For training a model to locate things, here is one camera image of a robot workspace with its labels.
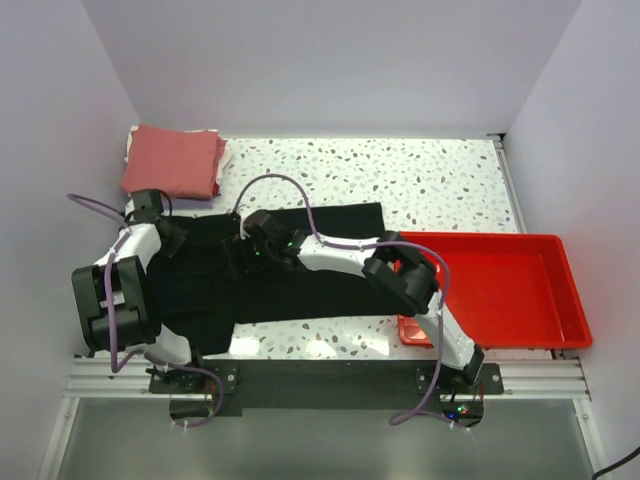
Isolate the black t-shirt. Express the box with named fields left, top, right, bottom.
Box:
left=147, top=214, right=408, bottom=355

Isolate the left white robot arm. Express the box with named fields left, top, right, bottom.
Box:
left=67, top=189, right=207, bottom=392

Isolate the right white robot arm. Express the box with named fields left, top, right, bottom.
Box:
left=222, top=210, right=485, bottom=393

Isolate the folded pink t-shirt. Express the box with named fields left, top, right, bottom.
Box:
left=120, top=124, right=228, bottom=200

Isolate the folded lavender t-shirt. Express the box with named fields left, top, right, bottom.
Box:
left=162, top=198, right=215, bottom=214

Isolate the folded white t-shirt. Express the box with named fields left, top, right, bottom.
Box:
left=124, top=125, right=139, bottom=163

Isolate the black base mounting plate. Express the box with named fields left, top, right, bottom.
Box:
left=146, top=360, right=505, bottom=425

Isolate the red plastic bin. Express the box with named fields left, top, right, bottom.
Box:
left=403, top=231, right=592, bottom=350

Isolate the black power cable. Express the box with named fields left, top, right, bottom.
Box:
left=592, top=452, right=640, bottom=480

